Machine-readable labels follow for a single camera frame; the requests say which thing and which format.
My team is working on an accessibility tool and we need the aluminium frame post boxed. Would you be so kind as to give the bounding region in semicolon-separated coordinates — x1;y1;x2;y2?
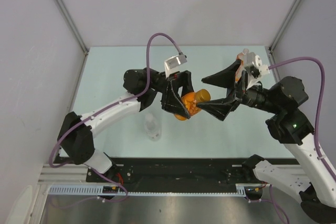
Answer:
54;0;89;55
268;0;303;54

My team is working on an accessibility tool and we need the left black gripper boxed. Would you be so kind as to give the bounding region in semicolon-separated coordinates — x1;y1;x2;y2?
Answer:
143;67;200;119

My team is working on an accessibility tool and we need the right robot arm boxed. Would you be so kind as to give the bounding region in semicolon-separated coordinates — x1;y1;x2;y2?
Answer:
198;60;335;223

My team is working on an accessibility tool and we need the left aluminium frame post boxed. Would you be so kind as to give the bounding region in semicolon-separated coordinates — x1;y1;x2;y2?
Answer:
54;0;89;55

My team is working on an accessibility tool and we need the clear water bottle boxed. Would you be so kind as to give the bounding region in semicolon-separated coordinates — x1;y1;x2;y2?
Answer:
144;113;161;141

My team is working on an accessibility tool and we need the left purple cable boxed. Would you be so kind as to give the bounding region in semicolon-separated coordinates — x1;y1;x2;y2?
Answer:
48;33;184;169

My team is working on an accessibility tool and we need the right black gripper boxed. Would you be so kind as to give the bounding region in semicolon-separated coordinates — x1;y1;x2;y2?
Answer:
196;59;281;121

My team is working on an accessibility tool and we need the orange bottle cap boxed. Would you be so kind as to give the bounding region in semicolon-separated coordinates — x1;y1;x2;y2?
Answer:
194;89;211;103

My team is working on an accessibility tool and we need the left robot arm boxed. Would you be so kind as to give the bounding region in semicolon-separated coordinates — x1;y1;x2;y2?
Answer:
58;68;193;182

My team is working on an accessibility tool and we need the white slotted cable duct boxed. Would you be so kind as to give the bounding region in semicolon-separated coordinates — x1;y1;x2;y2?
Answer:
48;184;263;196

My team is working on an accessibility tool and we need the small orange juice bottle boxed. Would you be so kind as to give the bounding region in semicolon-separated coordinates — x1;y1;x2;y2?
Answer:
182;92;201;116

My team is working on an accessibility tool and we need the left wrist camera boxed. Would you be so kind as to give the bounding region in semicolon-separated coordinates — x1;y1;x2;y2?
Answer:
164;53;187;78

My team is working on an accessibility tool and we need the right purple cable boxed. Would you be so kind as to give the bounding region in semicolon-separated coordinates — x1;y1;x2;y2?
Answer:
267;56;336;180

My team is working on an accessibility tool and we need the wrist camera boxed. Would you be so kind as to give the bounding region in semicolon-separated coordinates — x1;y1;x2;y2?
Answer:
164;53;187;78
243;52;270;89

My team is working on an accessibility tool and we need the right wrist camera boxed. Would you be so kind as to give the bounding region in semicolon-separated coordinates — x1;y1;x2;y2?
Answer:
243;52;270;89

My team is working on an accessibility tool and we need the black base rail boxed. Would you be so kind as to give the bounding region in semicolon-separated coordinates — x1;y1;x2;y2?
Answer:
38;158;261;193

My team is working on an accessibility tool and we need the right aluminium frame post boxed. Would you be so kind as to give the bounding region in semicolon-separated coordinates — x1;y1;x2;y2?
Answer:
268;0;303;54

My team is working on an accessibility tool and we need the large orange tea bottle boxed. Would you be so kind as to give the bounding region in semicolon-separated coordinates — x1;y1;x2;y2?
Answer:
235;48;249;82

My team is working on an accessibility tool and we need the purple cable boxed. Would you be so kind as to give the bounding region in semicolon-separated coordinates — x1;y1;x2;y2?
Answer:
267;56;336;180
48;33;184;169

